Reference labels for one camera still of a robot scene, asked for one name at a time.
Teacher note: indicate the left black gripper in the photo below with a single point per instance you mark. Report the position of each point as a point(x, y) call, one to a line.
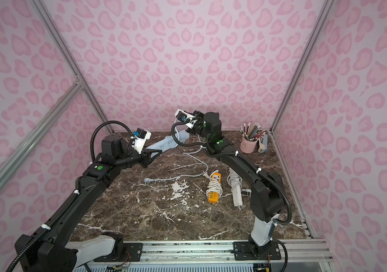
point(147, 158)

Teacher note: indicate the white power strip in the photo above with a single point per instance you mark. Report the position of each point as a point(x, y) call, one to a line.
point(235, 181)

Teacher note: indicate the orange power strip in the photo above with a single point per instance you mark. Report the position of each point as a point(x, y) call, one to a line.
point(214, 188)

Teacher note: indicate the light blue power strip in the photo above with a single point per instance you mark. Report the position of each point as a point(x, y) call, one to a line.
point(169, 143)

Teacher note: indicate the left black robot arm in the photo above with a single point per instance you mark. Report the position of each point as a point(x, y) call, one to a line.
point(48, 248)

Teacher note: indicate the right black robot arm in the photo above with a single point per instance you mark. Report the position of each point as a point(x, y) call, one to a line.
point(269, 201)

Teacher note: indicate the pink pencil cup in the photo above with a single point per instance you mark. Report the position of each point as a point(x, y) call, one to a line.
point(248, 147)

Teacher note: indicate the bundle of pencils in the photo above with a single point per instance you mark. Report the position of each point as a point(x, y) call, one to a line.
point(252, 131)

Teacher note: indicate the blue beige pencil sharpener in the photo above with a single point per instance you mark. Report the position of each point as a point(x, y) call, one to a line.
point(263, 144)

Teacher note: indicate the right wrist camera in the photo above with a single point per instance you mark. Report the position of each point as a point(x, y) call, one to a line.
point(183, 116)

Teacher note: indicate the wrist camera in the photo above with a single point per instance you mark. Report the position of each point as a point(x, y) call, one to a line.
point(140, 136)
point(183, 116)

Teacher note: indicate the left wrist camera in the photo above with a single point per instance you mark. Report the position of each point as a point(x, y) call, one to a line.
point(140, 136)

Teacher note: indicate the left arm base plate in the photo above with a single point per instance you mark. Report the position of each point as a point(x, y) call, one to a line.
point(123, 252)

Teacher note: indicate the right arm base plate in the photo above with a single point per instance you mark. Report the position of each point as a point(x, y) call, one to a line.
point(249, 251)

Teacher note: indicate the aluminium front rail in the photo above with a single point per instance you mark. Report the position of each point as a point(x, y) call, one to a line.
point(198, 252)

